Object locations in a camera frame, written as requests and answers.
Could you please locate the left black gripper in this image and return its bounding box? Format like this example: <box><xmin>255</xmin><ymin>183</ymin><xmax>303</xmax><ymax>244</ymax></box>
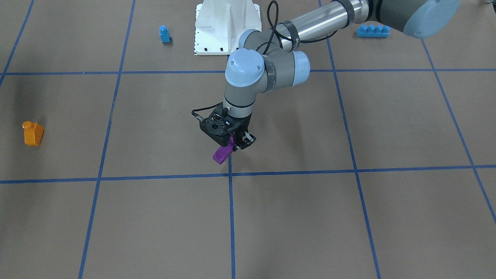
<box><xmin>215</xmin><ymin>112</ymin><xmax>256</xmax><ymax>151</ymax></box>

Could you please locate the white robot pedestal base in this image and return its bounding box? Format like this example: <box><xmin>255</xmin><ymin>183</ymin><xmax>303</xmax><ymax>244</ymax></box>
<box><xmin>194</xmin><ymin>0</ymin><xmax>262</xmax><ymax>55</ymax></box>

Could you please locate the orange trapezoid block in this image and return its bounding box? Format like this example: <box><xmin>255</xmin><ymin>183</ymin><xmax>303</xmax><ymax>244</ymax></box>
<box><xmin>22</xmin><ymin>121</ymin><xmax>45</xmax><ymax>146</ymax></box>

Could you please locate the small blue block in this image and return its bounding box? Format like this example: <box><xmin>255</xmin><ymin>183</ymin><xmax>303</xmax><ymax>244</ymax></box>
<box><xmin>159</xmin><ymin>25</ymin><xmax>171</xmax><ymax>43</ymax></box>

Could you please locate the long blue four-stud block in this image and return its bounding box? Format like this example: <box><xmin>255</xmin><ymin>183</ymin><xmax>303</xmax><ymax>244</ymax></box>
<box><xmin>356</xmin><ymin>24</ymin><xmax>391</xmax><ymax>38</ymax></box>

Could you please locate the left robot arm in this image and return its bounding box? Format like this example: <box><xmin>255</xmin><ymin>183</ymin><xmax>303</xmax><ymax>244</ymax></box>
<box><xmin>200</xmin><ymin>0</ymin><xmax>460</xmax><ymax>154</ymax></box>

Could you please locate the brown paper table mat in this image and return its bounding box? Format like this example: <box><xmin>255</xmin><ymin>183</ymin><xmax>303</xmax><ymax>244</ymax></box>
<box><xmin>1</xmin><ymin>0</ymin><xmax>495</xmax><ymax>279</ymax></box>

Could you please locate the purple trapezoid block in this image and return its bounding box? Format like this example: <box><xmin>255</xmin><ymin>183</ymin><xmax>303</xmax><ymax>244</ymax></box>
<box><xmin>212</xmin><ymin>135</ymin><xmax>235</xmax><ymax>165</ymax></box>

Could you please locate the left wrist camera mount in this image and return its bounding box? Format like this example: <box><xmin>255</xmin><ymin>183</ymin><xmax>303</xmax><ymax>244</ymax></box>
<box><xmin>191</xmin><ymin>102</ymin><xmax>230</xmax><ymax>146</ymax></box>

